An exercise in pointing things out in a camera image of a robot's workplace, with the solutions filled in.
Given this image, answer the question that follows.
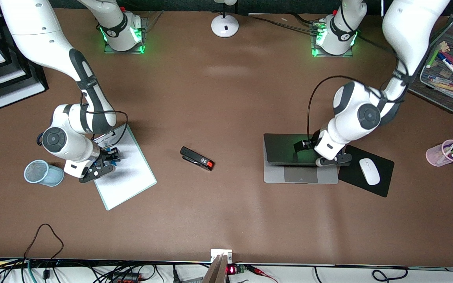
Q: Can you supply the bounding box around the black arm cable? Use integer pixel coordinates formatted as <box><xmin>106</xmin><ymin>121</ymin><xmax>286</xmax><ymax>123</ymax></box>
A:
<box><xmin>79</xmin><ymin>90</ymin><xmax>129</xmax><ymax>149</ymax></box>
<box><xmin>307</xmin><ymin>75</ymin><xmax>410</xmax><ymax>144</ymax></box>

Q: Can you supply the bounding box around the black looped cable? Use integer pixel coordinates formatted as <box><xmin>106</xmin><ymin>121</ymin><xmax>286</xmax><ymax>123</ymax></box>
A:
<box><xmin>371</xmin><ymin>267</ymin><xmax>409</xmax><ymax>283</ymax></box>

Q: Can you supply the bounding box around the blue-capped white marker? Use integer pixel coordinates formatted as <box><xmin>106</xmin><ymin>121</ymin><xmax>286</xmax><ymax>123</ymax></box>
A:
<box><xmin>438</xmin><ymin>52</ymin><xmax>453</xmax><ymax>82</ymax></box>

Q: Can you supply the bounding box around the light blue mesh cup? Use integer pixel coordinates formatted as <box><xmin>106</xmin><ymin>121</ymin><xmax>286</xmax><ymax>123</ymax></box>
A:
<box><xmin>24</xmin><ymin>159</ymin><xmax>64</xmax><ymax>187</ymax></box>

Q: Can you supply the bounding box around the brown looped cable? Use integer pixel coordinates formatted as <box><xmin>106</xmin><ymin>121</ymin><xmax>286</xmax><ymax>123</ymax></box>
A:
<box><xmin>24</xmin><ymin>223</ymin><xmax>64</xmax><ymax>261</ymax></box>

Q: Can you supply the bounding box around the white computer mouse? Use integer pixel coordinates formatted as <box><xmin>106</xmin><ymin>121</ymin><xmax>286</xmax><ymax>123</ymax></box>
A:
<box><xmin>359</xmin><ymin>158</ymin><xmax>381</xmax><ymax>186</ymax></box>

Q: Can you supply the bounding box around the black mouse pad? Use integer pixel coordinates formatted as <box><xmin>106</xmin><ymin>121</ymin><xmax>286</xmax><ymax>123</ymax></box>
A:
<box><xmin>337</xmin><ymin>145</ymin><xmax>395</xmax><ymax>198</ymax></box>

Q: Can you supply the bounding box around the clear acrylic bracket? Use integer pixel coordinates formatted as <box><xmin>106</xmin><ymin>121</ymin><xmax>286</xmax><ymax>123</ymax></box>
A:
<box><xmin>143</xmin><ymin>11</ymin><xmax>165</xmax><ymax>34</ymax></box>

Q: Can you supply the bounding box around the black wire mesh tray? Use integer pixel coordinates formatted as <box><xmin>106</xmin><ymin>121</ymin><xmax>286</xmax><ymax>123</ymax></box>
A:
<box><xmin>407</xmin><ymin>16</ymin><xmax>453</xmax><ymax>115</ymax></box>

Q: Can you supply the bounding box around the pink mesh pen cup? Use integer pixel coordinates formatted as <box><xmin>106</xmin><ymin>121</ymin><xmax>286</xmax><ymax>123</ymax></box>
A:
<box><xmin>425</xmin><ymin>140</ymin><xmax>453</xmax><ymax>167</ymax></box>

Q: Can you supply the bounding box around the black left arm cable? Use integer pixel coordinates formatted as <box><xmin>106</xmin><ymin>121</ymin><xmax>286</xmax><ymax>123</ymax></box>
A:
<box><xmin>307</xmin><ymin>75</ymin><xmax>410</xmax><ymax>144</ymax></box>

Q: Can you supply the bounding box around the white clipboard teal edge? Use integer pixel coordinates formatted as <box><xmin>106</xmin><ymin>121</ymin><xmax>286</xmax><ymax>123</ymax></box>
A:
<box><xmin>94</xmin><ymin>124</ymin><xmax>157</xmax><ymax>211</ymax></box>

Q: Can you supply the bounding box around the blue-ended white marker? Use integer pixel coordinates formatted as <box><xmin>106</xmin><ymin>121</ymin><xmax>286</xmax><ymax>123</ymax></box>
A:
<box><xmin>426</xmin><ymin>74</ymin><xmax>453</xmax><ymax>85</ymax></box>

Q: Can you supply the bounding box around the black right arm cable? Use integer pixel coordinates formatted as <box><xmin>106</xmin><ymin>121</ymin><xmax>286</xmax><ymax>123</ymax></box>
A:
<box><xmin>79</xmin><ymin>90</ymin><xmax>129</xmax><ymax>149</ymax></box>

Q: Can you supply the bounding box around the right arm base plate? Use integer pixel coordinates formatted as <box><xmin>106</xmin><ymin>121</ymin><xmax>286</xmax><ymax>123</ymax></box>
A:
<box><xmin>104</xmin><ymin>18</ymin><xmax>145</xmax><ymax>54</ymax></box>

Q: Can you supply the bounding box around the brown camera post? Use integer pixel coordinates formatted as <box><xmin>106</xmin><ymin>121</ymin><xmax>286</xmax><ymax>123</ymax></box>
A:
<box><xmin>202</xmin><ymin>254</ymin><xmax>229</xmax><ymax>283</ymax></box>

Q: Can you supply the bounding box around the red wire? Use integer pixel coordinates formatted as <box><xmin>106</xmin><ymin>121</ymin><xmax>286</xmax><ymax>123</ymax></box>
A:
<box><xmin>246</xmin><ymin>265</ymin><xmax>279</xmax><ymax>283</ymax></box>

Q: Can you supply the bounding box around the black stapler red tip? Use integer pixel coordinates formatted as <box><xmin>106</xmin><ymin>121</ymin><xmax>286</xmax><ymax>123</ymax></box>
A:
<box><xmin>180</xmin><ymin>146</ymin><xmax>215</xmax><ymax>172</ymax></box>

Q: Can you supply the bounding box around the orange black connector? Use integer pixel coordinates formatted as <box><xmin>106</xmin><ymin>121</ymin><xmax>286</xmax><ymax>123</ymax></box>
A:
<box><xmin>110</xmin><ymin>272</ymin><xmax>142</xmax><ymax>282</ymax></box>

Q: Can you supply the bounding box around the green white marker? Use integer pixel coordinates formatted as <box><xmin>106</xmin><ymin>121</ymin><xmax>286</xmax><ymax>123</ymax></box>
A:
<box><xmin>426</xmin><ymin>42</ymin><xmax>446</xmax><ymax>69</ymax></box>

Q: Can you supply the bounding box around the black stacked paper tray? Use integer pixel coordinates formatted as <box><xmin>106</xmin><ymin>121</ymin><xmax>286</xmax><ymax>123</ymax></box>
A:
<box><xmin>0</xmin><ymin>8</ymin><xmax>49</xmax><ymax>110</ymax></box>

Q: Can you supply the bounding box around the white lamp base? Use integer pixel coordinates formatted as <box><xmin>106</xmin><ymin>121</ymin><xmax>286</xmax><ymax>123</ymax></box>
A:
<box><xmin>211</xmin><ymin>0</ymin><xmax>239</xmax><ymax>39</ymax></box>

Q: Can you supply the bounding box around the black table cable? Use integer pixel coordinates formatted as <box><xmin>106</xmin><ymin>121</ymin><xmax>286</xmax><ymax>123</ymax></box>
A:
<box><xmin>248</xmin><ymin>14</ymin><xmax>321</xmax><ymax>33</ymax></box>

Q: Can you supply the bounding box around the silver laptop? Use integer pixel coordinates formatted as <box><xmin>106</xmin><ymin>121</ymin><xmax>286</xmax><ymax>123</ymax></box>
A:
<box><xmin>263</xmin><ymin>133</ymin><xmax>339</xmax><ymax>184</ymax></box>

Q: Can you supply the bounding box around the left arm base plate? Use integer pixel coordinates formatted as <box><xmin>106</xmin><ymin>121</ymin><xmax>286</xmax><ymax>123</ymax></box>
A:
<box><xmin>311</xmin><ymin>24</ymin><xmax>355</xmax><ymax>58</ymax></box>

